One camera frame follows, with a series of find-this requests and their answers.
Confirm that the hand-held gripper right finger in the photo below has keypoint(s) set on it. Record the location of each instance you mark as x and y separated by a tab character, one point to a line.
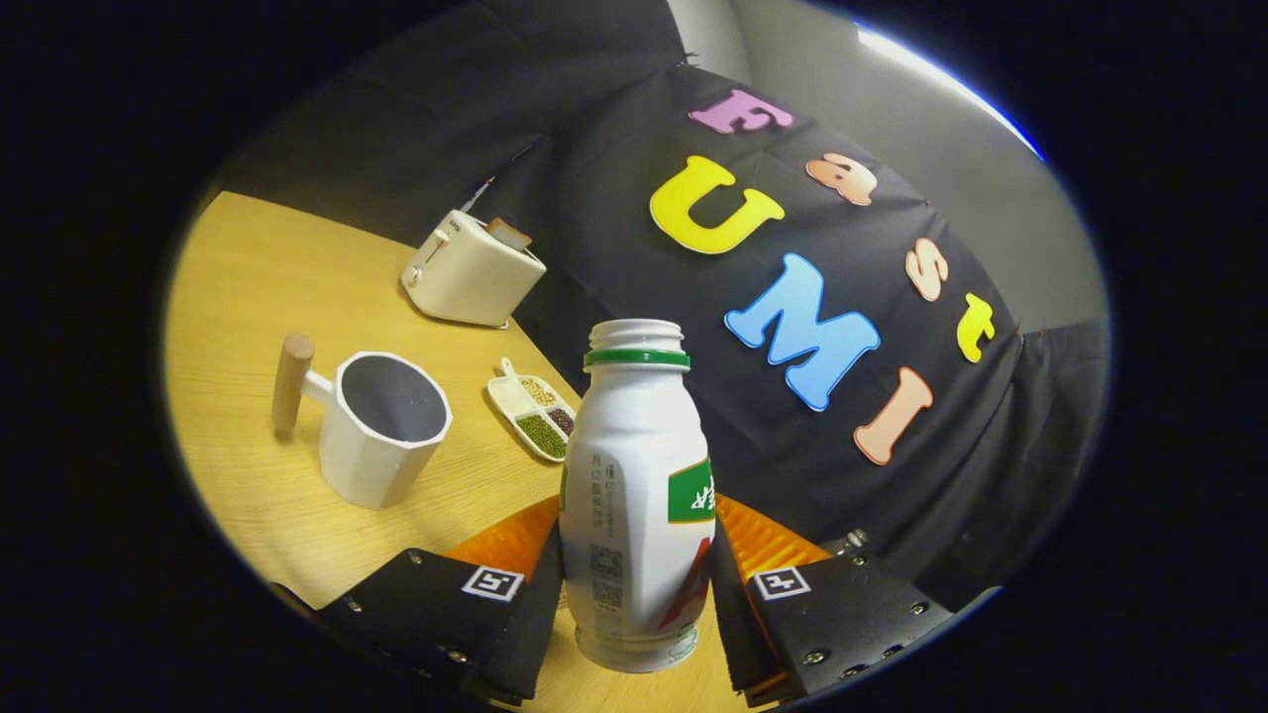
733	614

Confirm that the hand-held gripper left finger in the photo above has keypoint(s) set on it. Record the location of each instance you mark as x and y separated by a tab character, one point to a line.
535	634

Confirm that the white juice bottle green label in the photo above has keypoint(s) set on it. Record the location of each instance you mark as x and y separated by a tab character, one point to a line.
634	446

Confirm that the white divided dish with beans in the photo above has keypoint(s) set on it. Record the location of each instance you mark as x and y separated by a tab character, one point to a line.
515	401

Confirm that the cream toaster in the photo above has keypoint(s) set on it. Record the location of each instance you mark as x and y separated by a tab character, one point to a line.
466	282

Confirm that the toast slice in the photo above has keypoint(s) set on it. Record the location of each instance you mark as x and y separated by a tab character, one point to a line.
508	234

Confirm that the wooden table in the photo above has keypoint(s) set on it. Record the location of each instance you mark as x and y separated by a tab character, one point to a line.
258	277

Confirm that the black backdrop cloth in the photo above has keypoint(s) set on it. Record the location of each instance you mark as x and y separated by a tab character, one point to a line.
634	149

